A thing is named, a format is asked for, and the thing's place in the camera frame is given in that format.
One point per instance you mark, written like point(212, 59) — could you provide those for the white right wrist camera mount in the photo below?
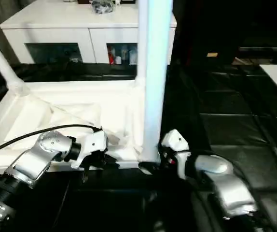
point(177, 140)

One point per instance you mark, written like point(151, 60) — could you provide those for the white plastic table top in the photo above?
point(68, 96)

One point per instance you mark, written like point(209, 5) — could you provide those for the yellow label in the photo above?
point(212, 54)

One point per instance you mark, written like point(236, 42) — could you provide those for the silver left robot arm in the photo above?
point(32, 159)

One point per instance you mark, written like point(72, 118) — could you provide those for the white plastic table leg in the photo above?
point(1, 60)
point(141, 36)
point(156, 72)

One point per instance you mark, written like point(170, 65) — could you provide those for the white jar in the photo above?
point(132, 56)

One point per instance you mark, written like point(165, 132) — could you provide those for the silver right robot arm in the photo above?
point(230, 188)

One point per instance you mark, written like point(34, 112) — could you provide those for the black work mat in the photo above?
point(237, 120)

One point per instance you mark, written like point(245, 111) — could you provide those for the white sideboard cabinet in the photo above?
point(56, 26)

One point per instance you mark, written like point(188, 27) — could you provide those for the small white cup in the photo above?
point(118, 60)

